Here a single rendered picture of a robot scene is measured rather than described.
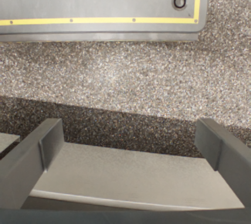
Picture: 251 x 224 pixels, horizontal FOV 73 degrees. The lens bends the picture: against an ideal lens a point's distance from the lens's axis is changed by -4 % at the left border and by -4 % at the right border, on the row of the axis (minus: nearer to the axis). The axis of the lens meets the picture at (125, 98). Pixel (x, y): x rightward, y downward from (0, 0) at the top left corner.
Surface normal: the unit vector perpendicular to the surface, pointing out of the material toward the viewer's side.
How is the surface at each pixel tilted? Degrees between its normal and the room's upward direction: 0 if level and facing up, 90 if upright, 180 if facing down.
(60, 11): 0
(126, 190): 90
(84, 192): 90
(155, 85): 0
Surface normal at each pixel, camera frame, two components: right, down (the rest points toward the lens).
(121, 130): 0.00, 0.26
